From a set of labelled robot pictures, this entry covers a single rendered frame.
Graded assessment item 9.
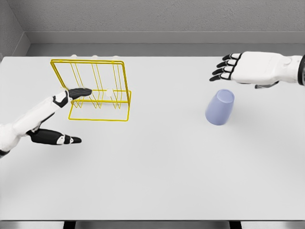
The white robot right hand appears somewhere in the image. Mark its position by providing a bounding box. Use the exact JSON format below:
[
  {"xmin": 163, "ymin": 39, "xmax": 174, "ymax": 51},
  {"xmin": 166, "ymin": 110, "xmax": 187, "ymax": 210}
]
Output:
[{"xmin": 209, "ymin": 51, "xmax": 286, "ymax": 90}]

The lavender plastic cup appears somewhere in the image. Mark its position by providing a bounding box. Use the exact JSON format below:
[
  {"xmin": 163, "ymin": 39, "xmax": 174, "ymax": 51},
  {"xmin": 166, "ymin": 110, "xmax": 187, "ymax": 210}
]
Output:
[{"xmin": 204, "ymin": 88, "xmax": 235, "ymax": 126}]

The yellow wire cup holder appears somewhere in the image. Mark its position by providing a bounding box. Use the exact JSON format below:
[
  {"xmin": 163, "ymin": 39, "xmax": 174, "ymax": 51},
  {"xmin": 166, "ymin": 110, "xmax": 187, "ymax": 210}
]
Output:
[{"xmin": 50, "ymin": 54, "xmax": 132, "ymax": 123}]

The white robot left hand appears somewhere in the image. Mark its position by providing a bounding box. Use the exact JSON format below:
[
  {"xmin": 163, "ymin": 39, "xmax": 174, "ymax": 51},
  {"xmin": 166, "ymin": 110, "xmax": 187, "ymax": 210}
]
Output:
[{"xmin": 10, "ymin": 87, "xmax": 93, "ymax": 146}]

